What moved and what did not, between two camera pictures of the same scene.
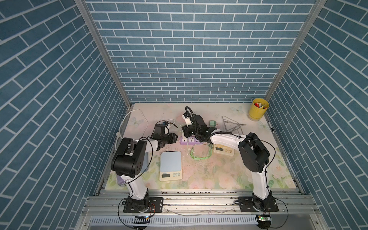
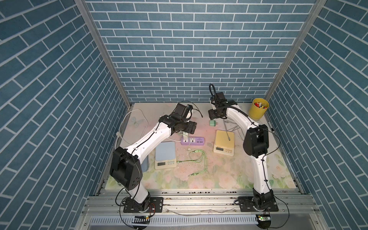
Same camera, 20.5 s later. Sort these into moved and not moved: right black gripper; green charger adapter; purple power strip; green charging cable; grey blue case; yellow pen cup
Moved: right black gripper; green charging cable
Not moved: purple power strip; grey blue case; green charger adapter; yellow pen cup
